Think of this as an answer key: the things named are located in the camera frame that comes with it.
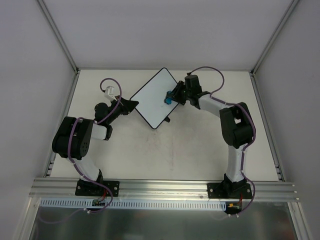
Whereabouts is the blue bone-shaped eraser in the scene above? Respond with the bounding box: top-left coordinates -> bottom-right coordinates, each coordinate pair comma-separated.
164,91 -> 173,105

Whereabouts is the white whiteboard black frame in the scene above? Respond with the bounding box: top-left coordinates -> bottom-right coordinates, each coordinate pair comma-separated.
130,67 -> 178,130

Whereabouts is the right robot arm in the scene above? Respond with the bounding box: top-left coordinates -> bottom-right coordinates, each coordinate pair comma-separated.
164,74 -> 256,199

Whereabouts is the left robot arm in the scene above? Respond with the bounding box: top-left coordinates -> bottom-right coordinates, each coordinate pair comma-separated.
52,97 -> 139,195

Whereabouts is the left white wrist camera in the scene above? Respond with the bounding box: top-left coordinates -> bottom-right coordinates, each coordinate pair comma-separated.
104,86 -> 117,101

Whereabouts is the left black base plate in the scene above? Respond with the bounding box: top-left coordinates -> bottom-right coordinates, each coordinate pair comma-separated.
75,179 -> 120,197

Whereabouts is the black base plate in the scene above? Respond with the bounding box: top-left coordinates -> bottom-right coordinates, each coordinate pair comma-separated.
75,179 -> 120,197
206,181 -> 253,200

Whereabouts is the white slotted cable duct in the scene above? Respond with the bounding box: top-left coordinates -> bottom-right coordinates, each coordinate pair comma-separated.
39,198 -> 227,212

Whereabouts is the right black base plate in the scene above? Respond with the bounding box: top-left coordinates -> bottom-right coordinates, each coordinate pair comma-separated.
206,181 -> 253,200

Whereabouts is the aluminium front rail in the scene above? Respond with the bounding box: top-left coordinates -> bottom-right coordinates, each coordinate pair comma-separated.
28,177 -> 301,202

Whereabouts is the left aluminium frame post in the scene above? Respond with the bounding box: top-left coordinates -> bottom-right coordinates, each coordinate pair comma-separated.
35,0 -> 79,73

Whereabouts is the aluminium frame post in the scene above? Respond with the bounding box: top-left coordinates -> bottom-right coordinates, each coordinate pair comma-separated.
250,0 -> 301,77
35,0 -> 79,73

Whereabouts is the right aluminium frame post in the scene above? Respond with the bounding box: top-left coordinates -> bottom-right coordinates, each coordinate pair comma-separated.
250,0 -> 301,77

